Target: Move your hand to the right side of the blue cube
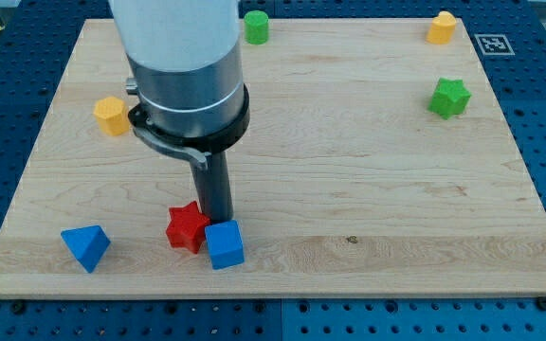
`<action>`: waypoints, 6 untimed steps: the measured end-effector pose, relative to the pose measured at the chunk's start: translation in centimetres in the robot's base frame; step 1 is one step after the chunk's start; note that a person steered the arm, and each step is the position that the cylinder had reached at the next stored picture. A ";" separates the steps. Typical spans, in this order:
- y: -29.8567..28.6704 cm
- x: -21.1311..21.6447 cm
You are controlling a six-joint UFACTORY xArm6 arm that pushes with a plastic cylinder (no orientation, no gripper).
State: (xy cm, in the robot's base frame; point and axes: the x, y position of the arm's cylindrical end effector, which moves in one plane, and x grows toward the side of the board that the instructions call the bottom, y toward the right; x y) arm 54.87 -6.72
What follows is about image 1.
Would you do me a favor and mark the blue triangular prism block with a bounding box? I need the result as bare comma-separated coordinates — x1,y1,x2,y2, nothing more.
61,225,110,273

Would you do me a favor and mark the yellow heart-shaped block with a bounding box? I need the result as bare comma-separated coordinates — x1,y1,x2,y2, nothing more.
426,10,457,45

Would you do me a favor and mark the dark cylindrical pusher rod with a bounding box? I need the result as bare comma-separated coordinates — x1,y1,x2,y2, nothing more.
191,152,233,224

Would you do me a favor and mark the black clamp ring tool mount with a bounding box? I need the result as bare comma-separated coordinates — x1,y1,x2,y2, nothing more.
127,84,250,171

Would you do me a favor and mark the green star block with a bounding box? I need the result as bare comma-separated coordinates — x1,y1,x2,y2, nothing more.
428,78,471,119

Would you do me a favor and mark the wooden board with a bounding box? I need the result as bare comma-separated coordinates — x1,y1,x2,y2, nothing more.
0,19,546,300

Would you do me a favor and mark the blue cube block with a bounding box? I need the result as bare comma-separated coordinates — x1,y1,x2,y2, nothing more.
205,220,245,270

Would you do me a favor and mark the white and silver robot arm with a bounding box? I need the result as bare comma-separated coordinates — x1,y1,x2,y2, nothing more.
108,0,250,222

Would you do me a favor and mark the red star block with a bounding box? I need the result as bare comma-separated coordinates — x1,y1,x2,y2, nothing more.
166,201,210,254

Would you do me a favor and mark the yellow hexagonal block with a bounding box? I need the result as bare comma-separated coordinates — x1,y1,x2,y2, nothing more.
93,97,130,136

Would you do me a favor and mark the white fiducial marker tag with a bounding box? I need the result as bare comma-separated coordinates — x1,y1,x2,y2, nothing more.
474,33,515,56

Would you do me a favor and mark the green cylinder block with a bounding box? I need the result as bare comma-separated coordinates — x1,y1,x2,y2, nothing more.
244,10,269,45

